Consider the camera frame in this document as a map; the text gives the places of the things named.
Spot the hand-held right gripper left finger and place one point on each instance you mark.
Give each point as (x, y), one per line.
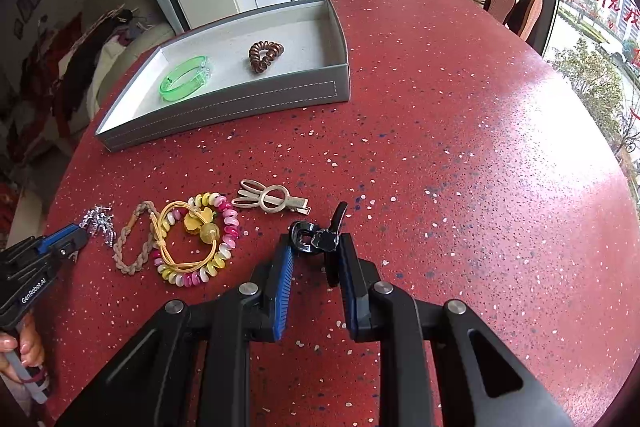
(282, 287)

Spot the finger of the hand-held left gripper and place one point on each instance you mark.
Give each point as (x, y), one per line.
(62, 239)

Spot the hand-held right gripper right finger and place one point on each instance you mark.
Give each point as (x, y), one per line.
(348, 292)

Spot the silver crystal earring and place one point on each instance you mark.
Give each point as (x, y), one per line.
(95, 214)
(107, 234)

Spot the black hair claw clip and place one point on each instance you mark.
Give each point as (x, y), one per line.
(305, 239)

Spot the beige rabbit hair clip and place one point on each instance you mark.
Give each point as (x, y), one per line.
(295, 205)

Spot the grey jewelry tray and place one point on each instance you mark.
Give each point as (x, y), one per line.
(225, 107)

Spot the person's left hand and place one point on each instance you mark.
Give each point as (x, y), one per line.
(31, 347)

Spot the pile of clothes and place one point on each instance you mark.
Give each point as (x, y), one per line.
(75, 57)

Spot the green translucent bangle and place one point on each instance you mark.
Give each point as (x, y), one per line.
(172, 89)

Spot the small picture frame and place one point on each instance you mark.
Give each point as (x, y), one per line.
(19, 28)

